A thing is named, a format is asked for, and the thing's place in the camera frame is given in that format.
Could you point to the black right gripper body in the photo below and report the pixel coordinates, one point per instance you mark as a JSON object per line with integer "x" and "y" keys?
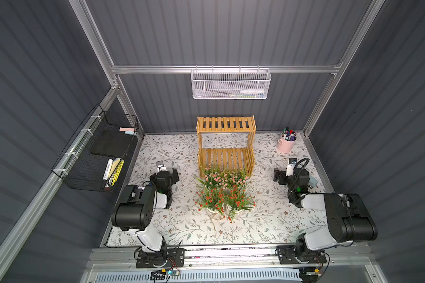
{"x": 281, "y": 175}

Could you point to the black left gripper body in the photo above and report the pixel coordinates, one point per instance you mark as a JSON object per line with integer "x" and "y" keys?
{"x": 172, "y": 176}

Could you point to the pink flower pot one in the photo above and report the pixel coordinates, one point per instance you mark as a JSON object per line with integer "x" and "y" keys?
{"x": 214, "y": 178}

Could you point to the red flower pot two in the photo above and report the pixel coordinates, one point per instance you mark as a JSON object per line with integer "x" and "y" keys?
{"x": 212, "y": 200}

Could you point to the pink flower pot two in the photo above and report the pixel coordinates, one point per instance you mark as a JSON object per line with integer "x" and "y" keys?
{"x": 236, "y": 179}

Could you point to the red flower pot one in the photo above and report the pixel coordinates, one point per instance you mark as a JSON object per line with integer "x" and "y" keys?
{"x": 237, "y": 202}

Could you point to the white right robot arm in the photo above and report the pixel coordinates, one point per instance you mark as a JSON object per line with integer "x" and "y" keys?
{"x": 348, "y": 220}

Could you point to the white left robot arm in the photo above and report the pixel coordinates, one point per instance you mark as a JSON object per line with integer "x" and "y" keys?
{"x": 137, "y": 205}

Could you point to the wooden two-tier rack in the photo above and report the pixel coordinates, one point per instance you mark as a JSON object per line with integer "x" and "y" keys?
{"x": 226, "y": 143}

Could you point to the pink pen cup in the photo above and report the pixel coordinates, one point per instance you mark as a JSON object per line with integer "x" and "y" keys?
{"x": 285, "y": 146}

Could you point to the yellow black marker pack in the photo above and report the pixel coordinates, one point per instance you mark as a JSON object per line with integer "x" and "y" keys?
{"x": 115, "y": 171}

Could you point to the white marker in basket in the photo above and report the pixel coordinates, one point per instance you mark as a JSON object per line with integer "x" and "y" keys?
{"x": 107, "y": 170}

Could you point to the black notebook in basket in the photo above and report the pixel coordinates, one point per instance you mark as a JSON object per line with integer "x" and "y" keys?
{"x": 112, "y": 144}

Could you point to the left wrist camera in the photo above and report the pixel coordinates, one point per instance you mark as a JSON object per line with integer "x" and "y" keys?
{"x": 161, "y": 166}

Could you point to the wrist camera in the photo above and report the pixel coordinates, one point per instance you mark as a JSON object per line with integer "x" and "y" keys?
{"x": 161, "y": 166}
{"x": 291, "y": 164}

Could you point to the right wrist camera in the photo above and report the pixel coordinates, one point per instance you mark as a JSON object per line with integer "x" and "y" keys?
{"x": 291, "y": 164}

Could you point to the black wire wall basket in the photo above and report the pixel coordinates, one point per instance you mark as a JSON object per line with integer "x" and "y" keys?
{"x": 81, "y": 170}

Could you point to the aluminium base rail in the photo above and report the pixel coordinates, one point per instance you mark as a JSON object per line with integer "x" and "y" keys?
{"x": 230, "y": 256}

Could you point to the white wire wall basket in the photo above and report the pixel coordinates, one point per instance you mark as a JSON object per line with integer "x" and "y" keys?
{"x": 230, "y": 83}

